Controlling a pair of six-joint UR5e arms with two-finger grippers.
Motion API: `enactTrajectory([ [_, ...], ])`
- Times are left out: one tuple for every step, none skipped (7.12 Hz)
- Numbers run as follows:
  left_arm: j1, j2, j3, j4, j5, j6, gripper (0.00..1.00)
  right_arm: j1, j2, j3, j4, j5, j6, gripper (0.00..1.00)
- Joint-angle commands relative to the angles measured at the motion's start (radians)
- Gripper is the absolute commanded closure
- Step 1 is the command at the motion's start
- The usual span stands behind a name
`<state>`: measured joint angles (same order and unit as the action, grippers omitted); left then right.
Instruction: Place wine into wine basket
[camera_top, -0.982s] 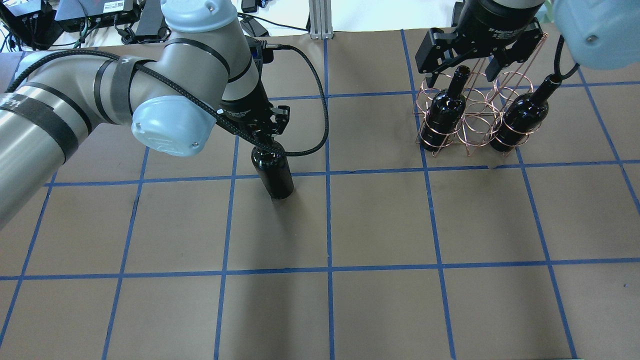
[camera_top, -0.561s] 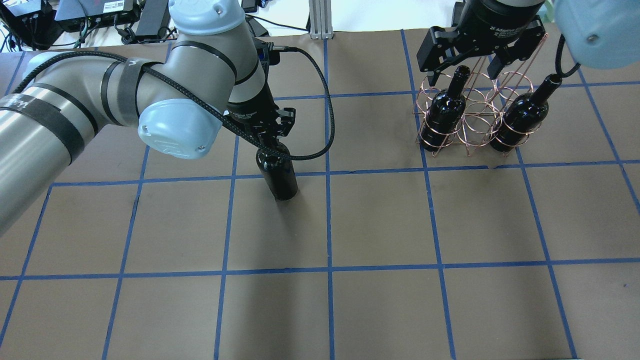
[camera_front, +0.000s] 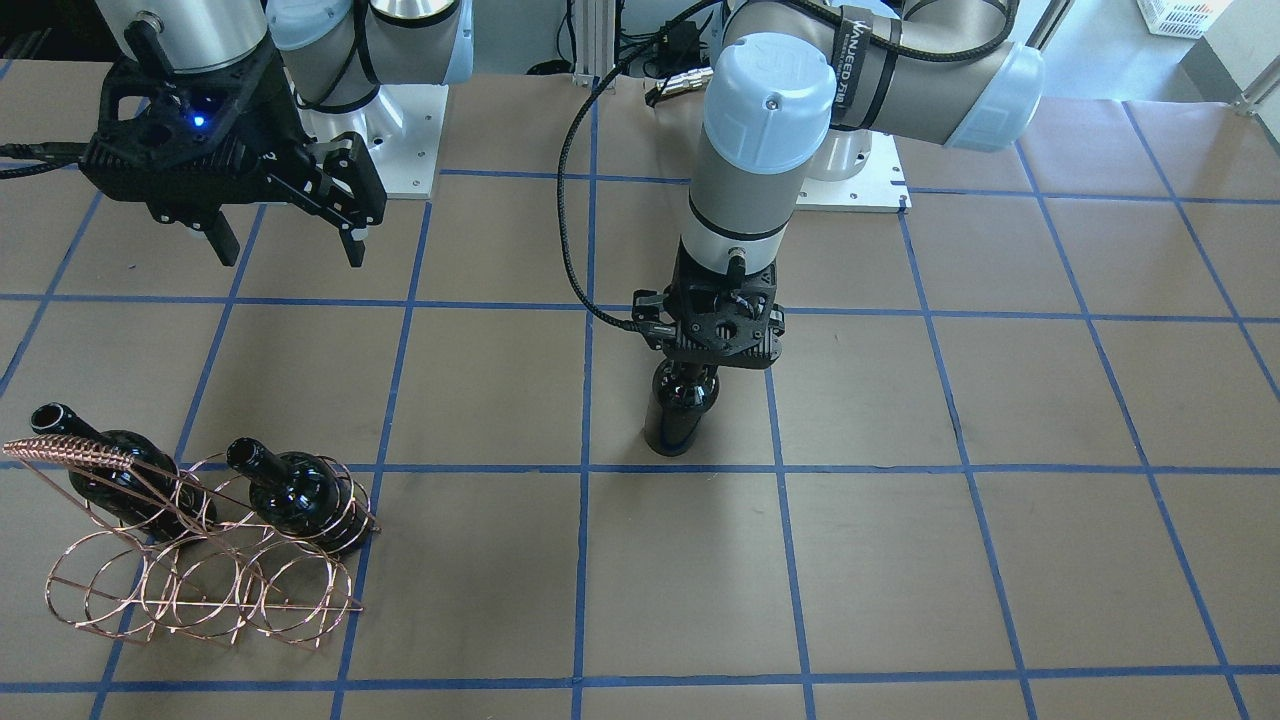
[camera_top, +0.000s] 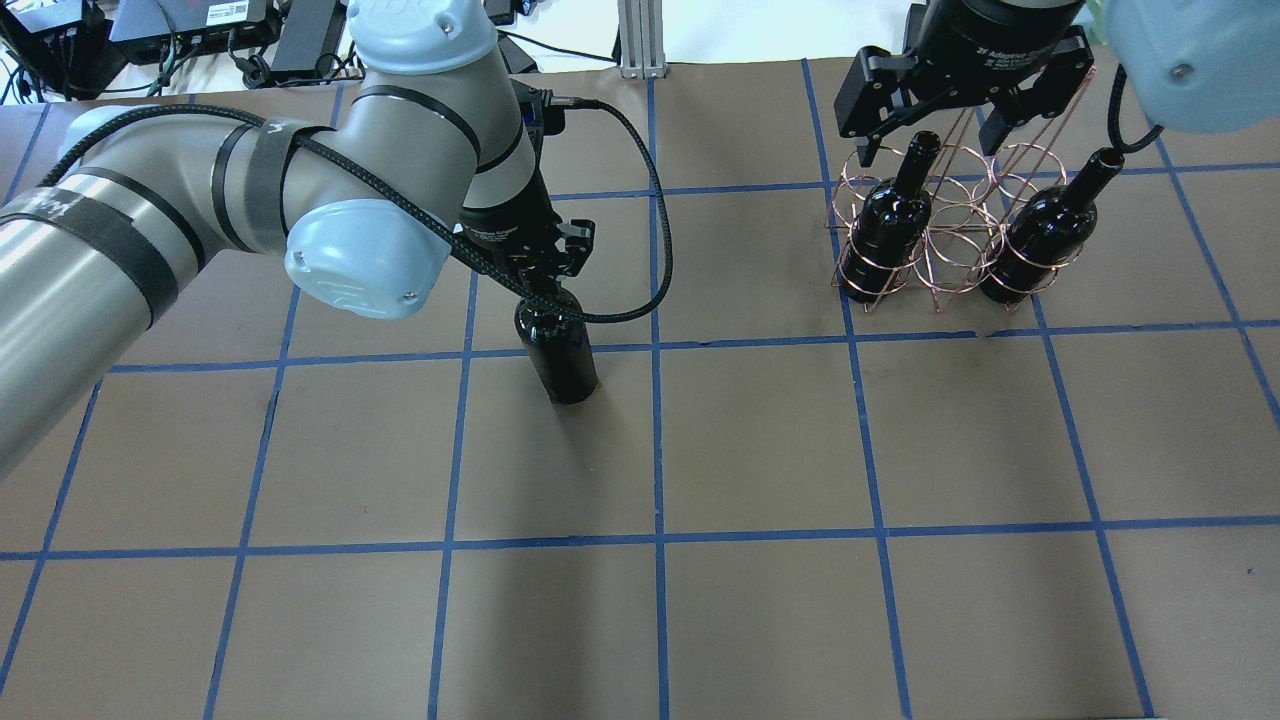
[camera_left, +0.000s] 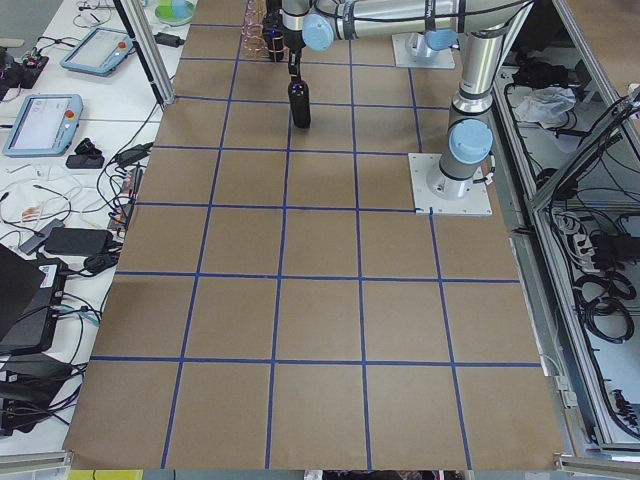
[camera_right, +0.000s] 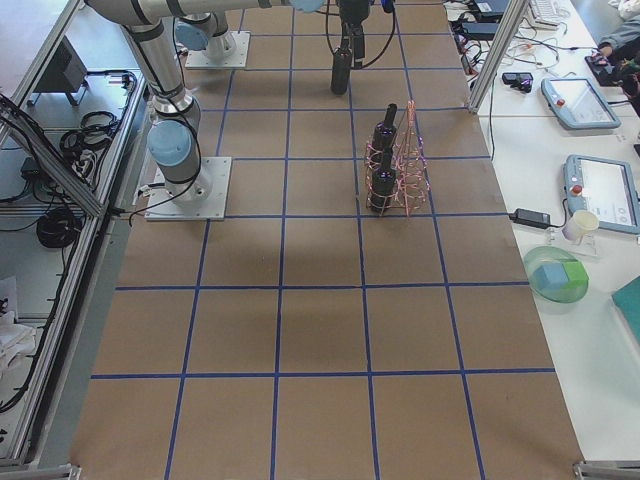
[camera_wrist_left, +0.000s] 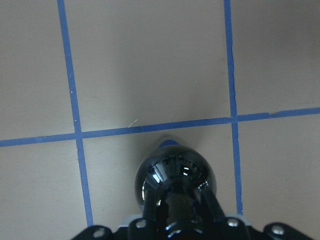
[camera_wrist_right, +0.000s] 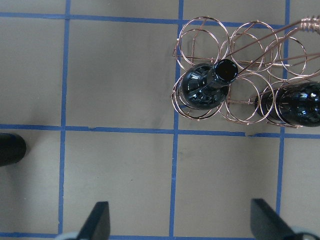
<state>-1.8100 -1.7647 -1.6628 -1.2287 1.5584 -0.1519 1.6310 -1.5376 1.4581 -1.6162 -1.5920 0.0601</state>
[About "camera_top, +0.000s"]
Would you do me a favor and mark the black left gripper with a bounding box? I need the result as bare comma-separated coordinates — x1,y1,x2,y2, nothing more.
460,79,596,301

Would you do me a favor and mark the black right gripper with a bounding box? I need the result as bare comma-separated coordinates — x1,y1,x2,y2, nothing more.
835,1,1094,168

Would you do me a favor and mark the dark wine bottle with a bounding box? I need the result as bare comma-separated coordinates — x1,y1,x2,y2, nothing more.
515,299,598,405
979,147,1125,305

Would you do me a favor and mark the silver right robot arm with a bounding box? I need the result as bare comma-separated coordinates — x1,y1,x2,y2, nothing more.
833,1,1279,167

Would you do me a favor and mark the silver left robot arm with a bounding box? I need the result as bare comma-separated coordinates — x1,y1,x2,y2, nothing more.
1,1,588,475

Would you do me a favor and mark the dark wine bottle far slot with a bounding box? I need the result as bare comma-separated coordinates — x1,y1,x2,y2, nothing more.
837,129,943,304

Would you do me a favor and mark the copper wire wine basket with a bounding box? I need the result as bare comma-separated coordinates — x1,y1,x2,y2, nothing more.
827,67,1097,313

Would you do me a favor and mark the aluminium frame post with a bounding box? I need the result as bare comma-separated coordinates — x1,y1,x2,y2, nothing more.
617,0,668,79

